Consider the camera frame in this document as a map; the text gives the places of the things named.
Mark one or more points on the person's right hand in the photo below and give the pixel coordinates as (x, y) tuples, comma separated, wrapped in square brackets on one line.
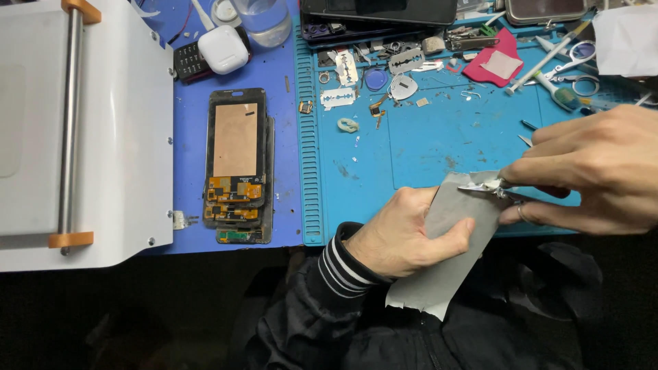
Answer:
[(606, 169)]

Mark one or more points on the person's left hand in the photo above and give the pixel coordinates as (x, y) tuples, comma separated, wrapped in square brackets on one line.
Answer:
[(390, 241)]

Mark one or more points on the grey adhesive sheet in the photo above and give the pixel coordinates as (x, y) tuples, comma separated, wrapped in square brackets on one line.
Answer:
[(452, 257)]

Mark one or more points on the silver metal tweezers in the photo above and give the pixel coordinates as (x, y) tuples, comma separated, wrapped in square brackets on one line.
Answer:
[(483, 188)]

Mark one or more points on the clear plastic syringe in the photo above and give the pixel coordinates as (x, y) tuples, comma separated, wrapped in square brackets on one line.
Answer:
[(599, 104)]

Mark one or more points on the white toothbrush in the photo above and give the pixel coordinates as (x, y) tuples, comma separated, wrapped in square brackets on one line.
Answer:
[(563, 96)]

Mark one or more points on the pointed steel tweezers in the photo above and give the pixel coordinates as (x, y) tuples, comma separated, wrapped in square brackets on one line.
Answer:
[(527, 124)]

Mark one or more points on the light blue silicone repair mat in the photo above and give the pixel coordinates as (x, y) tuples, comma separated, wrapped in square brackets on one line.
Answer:
[(421, 149)]

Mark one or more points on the silver scissors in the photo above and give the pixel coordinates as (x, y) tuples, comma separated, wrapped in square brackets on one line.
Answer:
[(583, 51)]

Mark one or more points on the small white glue lump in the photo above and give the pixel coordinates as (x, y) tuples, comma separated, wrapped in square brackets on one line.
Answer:
[(347, 125)]

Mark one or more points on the white stick brush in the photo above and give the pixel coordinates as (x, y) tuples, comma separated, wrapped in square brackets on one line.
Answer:
[(545, 60)]

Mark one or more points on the white paper sheet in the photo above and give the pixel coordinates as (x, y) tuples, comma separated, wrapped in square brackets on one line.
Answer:
[(627, 41)]

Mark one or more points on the person's black jacket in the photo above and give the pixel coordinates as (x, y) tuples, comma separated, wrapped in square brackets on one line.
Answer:
[(488, 329)]

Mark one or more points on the small orange flex part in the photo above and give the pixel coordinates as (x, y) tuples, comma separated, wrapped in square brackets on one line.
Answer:
[(377, 109)]

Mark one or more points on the white square patch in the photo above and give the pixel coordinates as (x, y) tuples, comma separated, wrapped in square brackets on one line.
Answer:
[(501, 64)]

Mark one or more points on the phone screen with green flex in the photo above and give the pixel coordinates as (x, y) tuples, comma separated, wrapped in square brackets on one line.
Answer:
[(241, 235)]

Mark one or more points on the silver razor blade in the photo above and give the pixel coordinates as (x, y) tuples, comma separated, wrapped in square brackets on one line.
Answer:
[(346, 68), (406, 61), (338, 97)]

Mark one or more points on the white plastic pick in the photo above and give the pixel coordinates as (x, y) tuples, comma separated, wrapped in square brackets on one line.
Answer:
[(403, 87)]

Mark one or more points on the small orange chip part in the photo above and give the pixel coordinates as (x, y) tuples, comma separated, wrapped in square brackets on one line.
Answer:
[(306, 107)]

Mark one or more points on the phone screen with orange flex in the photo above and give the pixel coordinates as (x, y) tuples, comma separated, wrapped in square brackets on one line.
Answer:
[(231, 213)]

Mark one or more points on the blue plastic pick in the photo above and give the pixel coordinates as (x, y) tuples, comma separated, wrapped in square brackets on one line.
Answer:
[(376, 79)]

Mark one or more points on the red cloth pad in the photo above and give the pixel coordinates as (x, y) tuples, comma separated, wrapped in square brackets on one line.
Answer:
[(475, 69)]

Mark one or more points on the phone in clear case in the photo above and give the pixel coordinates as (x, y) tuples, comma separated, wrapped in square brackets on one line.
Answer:
[(545, 10)]

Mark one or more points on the phone screen with copper back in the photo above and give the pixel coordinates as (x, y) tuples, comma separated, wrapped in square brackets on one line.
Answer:
[(235, 138)]

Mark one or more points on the metal clip tool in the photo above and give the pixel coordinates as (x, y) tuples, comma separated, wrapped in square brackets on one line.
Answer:
[(465, 41)]

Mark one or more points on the heap of small metal parts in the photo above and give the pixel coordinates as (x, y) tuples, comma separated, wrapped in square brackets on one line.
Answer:
[(390, 47)]

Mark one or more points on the beige eraser block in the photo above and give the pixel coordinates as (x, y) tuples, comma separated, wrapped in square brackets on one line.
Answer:
[(433, 45)]

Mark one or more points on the dark blue work mat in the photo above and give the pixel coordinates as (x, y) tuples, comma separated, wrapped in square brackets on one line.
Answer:
[(190, 154)]

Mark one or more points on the black smartphone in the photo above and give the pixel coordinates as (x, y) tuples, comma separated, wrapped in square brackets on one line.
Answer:
[(380, 10)]

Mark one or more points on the white earbuds case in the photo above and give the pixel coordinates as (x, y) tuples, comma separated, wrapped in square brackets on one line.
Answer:
[(223, 50)]

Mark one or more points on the black keypad phone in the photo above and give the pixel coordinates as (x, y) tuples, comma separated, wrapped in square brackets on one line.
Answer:
[(187, 61)]

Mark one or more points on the white round lid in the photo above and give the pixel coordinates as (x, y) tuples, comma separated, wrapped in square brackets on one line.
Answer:
[(223, 11)]

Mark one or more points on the white machine with steel roller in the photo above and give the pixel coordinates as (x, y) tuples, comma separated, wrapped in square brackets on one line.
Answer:
[(118, 144)]

